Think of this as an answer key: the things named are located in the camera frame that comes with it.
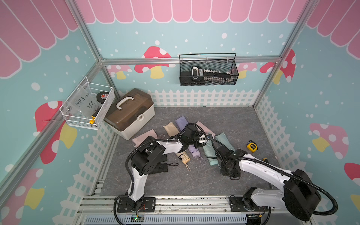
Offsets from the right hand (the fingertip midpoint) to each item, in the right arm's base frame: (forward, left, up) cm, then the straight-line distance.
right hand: (225, 173), depth 83 cm
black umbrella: (+3, +38, +1) cm, 39 cm away
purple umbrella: (+13, +17, 0) cm, 22 cm away
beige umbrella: (+10, +25, +1) cm, 27 cm away
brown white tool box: (+32, +59, +19) cm, 70 cm away
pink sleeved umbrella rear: (+30, +7, +1) cm, 31 cm away
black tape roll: (+33, +71, +33) cm, 85 cm away
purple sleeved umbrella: (+40, +27, 0) cm, 48 cm away
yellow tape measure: (+18, -22, 0) cm, 28 cm away
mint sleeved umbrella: (+24, -2, +1) cm, 24 cm away
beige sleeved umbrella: (+33, +34, 0) cm, 48 cm away
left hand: (+23, +10, +5) cm, 25 cm away
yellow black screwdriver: (+8, -27, 0) cm, 28 cm away
